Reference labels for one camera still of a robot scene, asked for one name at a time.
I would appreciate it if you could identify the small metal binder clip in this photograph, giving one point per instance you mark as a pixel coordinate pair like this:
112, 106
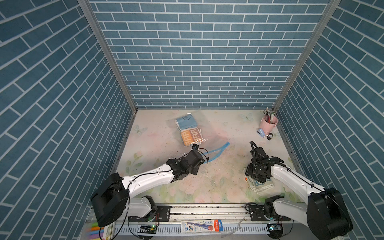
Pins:
270, 136

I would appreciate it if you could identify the light blue towel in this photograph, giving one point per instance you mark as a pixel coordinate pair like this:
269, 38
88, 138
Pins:
185, 122

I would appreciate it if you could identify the colourful marker set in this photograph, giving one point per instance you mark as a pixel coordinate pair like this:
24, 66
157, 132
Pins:
95, 232

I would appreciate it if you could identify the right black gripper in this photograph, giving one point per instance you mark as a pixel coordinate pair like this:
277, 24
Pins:
248, 171

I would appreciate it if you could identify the clear vacuum bag blue zipper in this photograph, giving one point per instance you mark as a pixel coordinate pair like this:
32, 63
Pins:
215, 142

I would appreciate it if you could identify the pale green bunny towel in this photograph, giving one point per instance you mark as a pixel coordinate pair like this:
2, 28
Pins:
256, 186

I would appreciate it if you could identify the pink pen cup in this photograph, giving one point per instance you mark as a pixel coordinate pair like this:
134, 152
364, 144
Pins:
268, 122

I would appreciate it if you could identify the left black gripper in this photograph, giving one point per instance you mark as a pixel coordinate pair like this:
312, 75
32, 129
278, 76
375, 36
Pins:
196, 170

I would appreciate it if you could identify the aluminium mounting rail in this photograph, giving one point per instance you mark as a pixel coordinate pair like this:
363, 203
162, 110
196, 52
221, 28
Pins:
237, 219

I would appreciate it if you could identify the small blue white eraser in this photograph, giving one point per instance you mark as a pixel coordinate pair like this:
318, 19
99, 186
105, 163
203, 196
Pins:
261, 133

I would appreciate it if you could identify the red blue packaged item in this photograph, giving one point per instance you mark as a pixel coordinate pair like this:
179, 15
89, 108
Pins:
203, 226

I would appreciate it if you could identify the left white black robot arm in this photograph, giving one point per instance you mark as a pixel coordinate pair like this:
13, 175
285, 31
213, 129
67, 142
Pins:
116, 194

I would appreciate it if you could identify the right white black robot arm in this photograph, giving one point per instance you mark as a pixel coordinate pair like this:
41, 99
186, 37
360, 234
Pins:
323, 210

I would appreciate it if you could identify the orange white towel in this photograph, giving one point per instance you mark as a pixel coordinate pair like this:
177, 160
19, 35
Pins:
192, 136

